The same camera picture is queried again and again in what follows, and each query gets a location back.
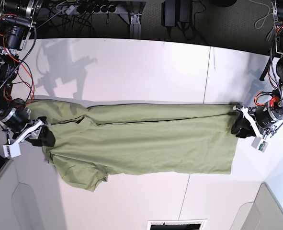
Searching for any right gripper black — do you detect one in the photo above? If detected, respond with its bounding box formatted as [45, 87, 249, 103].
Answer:
[0, 108, 56, 147]

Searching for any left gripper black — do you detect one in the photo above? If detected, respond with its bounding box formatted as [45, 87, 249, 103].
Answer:
[231, 105, 283, 138]

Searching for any green t-shirt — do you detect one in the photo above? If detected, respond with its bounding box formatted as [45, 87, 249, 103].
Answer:
[29, 100, 238, 191]

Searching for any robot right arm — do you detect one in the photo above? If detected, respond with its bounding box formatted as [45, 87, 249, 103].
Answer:
[0, 0, 56, 147]

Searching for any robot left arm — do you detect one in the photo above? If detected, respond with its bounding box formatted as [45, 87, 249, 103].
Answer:
[231, 0, 283, 138]

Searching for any grey chair left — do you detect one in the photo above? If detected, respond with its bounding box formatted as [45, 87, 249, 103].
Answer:
[0, 160, 45, 230]

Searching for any grey chair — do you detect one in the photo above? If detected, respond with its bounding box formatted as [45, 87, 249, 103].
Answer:
[231, 182, 283, 230]
[0, 160, 45, 230]

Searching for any grey chair right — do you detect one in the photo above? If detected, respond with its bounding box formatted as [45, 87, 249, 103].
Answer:
[231, 182, 283, 230]

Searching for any white framed floor vent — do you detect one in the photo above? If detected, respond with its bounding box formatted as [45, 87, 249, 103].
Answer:
[146, 219, 207, 230]

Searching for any black box under table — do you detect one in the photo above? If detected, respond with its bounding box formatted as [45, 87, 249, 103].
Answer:
[161, 0, 192, 27]

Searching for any white power strip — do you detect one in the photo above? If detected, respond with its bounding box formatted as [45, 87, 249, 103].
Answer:
[53, 2, 120, 16]

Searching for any aluminium table leg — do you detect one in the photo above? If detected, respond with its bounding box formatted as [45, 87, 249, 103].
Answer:
[130, 14, 141, 39]

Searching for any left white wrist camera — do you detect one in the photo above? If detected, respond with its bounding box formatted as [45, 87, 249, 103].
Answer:
[251, 137, 269, 152]

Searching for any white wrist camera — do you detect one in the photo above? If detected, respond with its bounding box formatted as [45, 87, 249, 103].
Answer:
[3, 143, 21, 158]
[251, 137, 269, 152]

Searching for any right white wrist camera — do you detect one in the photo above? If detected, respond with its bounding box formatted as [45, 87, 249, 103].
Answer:
[3, 143, 21, 158]

